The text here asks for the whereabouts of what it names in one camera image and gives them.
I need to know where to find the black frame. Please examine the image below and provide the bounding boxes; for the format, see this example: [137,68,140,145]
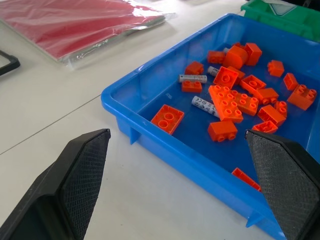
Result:
[0,49,21,77]

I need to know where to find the blue plastic tray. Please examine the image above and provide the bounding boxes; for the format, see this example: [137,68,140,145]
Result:
[100,13,320,240]

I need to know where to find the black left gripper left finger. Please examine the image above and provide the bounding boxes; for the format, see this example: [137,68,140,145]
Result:
[0,128,112,240]

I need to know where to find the rounded orange plastic toy brick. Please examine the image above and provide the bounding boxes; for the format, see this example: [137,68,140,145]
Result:
[222,44,249,71]

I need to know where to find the orange 2x4 plastic building brick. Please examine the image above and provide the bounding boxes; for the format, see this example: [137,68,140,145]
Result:
[208,84,244,124]

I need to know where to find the white printed cylinder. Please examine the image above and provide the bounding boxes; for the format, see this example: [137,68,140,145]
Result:
[207,65,222,76]

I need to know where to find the red sheets in plastic wrap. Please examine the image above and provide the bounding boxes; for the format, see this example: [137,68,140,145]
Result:
[0,0,178,71]

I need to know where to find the green plastic bin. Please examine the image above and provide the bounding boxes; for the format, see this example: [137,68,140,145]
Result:
[240,0,320,43]

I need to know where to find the grey patterned cylinder piece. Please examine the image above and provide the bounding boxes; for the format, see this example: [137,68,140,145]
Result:
[191,95,220,118]

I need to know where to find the grey toy cylinder piece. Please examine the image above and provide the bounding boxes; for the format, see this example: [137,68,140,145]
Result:
[177,74,208,84]

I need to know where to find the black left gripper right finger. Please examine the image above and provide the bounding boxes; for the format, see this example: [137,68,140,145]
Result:
[244,129,320,240]

